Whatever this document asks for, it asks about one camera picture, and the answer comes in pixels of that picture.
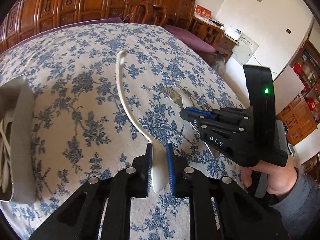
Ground grey sleeve right forearm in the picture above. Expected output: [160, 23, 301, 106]
[270, 171, 319, 239]

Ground metal fork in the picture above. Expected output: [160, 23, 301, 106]
[158, 87, 220, 159]

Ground carved wooden sofa back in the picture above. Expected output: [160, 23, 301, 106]
[1, 0, 224, 52]

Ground blue floral tablecloth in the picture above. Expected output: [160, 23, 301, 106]
[1, 23, 241, 239]

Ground person's right hand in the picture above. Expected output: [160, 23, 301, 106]
[240, 156, 298, 201]

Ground long white plastic utensil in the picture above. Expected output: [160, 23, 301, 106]
[114, 49, 168, 194]

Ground wooden cabinet with shelves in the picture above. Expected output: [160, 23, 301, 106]
[275, 39, 320, 176]

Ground white box on table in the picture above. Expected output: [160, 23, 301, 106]
[223, 26, 242, 41]

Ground red card on armrest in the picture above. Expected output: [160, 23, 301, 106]
[194, 4, 212, 22]

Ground white utensils in box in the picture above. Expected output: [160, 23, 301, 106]
[1, 110, 14, 193]

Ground purple sofa cushion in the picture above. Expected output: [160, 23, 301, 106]
[92, 17, 215, 54]

